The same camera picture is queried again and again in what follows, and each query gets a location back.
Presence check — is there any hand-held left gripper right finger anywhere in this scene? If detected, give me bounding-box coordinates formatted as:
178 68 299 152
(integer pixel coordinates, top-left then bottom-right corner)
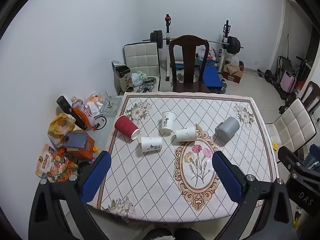
212 151 299 240

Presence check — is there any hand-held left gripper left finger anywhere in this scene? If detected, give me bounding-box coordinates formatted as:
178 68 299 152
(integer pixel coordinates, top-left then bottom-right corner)
28 151 112 240

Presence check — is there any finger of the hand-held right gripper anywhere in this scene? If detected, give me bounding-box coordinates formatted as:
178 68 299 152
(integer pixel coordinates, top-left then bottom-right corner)
277 146 305 172

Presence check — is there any red ribbed paper cup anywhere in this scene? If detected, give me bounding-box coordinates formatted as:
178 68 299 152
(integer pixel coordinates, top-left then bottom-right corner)
114 115 141 140

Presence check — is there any white speckled paper cup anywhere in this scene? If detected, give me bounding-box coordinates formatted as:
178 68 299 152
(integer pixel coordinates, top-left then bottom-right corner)
175 126 198 142

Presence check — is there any white cup with black calligraphy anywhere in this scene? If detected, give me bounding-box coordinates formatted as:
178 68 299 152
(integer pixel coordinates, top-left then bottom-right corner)
161 111 177 134
141 136 163 153

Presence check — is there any blue cloth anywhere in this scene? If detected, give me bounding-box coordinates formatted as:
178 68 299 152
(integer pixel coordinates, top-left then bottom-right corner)
304 144 320 173

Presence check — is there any white cushioned chair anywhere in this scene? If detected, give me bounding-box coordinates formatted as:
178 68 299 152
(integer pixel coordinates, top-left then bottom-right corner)
122 42 162 92
265 97 317 155

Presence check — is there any orange box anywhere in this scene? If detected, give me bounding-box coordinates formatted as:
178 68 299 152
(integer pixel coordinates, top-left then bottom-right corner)
64 130 97 161

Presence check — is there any purple pouch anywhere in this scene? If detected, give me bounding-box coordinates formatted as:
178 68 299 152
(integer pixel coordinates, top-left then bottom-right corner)
62 132 89 149

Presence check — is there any colourful snack bag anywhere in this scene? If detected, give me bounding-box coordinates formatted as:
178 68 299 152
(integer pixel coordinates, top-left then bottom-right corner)
35 144 78 183

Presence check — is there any floral patterned tablecloth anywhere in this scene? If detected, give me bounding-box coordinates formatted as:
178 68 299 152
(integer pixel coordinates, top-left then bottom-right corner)
96 92 279 223

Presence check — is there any yellow plastic bag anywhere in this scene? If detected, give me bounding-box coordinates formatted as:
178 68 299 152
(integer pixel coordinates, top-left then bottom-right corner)
48 113 76 147

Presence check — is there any orange label drink bottle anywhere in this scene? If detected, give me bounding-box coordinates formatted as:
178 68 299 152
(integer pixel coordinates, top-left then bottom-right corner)
71 96 99 128

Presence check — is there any dark wooden chair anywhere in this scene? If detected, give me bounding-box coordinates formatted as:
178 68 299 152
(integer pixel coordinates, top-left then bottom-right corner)
299 81 320 120
168 35 212 94

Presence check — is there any black cylindrical bottle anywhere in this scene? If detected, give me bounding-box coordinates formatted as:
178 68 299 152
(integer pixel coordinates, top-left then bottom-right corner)
56 96 87 131

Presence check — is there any glass ashtray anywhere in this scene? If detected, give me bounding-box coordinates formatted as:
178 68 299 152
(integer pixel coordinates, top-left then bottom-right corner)
100 96 122 117

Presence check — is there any pink suitcase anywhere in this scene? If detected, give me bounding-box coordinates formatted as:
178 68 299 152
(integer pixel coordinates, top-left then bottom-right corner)
281 70 297 93

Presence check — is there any orange and white plastic bag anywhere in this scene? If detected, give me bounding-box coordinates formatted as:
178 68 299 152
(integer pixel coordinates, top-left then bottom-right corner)
86 91 104 113

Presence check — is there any black dumbbell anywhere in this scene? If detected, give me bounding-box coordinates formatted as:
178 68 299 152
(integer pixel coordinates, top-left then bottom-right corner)
257 69 276 83

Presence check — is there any black folded cart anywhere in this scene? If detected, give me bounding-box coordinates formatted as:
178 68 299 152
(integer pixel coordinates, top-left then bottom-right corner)
276 55 292 81

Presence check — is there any cardboard box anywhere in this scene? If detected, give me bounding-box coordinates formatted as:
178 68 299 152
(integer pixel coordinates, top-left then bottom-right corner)
222 64 244 84

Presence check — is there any black and white box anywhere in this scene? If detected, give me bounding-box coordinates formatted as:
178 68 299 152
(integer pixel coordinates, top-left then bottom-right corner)
111 60 132 96

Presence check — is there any blue weight bench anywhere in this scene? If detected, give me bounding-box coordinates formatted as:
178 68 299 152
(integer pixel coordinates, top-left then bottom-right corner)
175 60 222 89

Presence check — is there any green and white plastic bag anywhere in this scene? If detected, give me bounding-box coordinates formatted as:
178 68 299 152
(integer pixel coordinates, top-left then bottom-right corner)
131 71 148 87

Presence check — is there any clear plastic bag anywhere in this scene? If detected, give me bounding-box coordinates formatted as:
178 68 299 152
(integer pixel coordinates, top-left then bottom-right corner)
226 54 240 67

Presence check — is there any barbell with black plates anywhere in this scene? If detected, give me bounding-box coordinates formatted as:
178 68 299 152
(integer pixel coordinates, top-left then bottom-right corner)
142 30 244 55

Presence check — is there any white plastic bag red print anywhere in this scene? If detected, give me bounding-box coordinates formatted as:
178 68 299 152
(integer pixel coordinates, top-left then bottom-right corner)
195 44 217 62

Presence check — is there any white barbell rack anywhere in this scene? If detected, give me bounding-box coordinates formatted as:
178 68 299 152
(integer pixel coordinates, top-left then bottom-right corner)
164 14 231 82

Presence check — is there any grey plastic cup with handle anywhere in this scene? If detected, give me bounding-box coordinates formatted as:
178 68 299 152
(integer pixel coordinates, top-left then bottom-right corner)
214 117 240 141

